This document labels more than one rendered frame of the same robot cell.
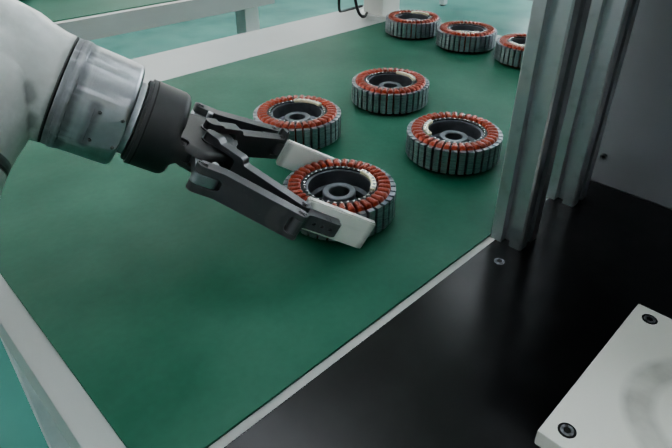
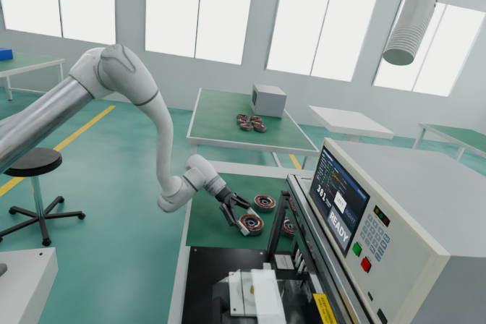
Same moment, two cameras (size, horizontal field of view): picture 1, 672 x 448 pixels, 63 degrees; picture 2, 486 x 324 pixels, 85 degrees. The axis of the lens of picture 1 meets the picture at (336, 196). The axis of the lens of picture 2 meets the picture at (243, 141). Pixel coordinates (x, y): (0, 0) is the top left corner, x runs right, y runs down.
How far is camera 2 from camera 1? 0.80 m
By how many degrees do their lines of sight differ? 33
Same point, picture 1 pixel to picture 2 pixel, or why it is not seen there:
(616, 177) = not seen: hidden behind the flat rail
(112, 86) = (216, 186)
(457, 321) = (241, 255)
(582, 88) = not seen: hidden behind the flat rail
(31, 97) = (205, 182)
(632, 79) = not seen: hidden behind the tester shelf
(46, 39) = (211, 175)
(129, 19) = (267, 148)
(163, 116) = (222, 194)
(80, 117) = (210, 188)
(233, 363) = (207, 239)
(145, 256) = (212, 214)
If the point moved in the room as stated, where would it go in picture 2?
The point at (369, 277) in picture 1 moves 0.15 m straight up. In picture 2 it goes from (240, 241) to (246, 212)
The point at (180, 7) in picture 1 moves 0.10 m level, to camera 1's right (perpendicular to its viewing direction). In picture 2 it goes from (284, 149) to (294, 154)
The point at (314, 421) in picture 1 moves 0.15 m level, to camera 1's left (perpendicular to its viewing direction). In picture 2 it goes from (207, 251) to (181, 230)
